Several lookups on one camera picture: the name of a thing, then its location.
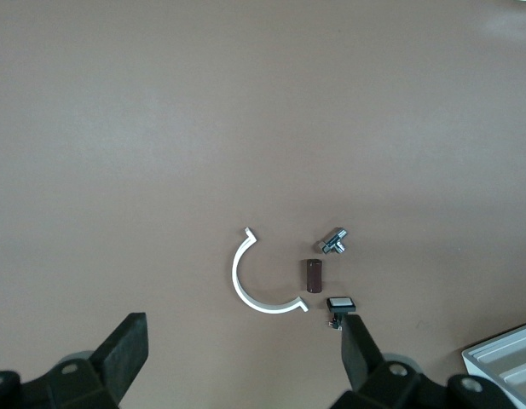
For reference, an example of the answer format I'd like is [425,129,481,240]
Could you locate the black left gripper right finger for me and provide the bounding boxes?
[330,314,526,409]

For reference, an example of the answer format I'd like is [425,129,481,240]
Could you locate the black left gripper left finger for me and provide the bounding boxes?
[0,312,149,409]

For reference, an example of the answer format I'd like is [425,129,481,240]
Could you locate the dark brown ridged block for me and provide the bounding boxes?
[303,258,324,295]

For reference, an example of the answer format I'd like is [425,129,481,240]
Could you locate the white drawer cabinet housing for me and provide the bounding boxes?
[460,320,526,409]

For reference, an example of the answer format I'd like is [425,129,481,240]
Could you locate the white cabinet drawer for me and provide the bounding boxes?
[499,360,526,408]
[473,336,526,376]

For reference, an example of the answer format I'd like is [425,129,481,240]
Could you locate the white half-ring pipe clamp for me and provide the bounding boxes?
[231,227,309,315]

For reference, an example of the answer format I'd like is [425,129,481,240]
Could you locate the shiny metal tee fitting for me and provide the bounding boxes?
[316,227,350,256]

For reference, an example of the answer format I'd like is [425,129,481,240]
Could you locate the black switch with white cap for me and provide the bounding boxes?
[323,297,358,332]

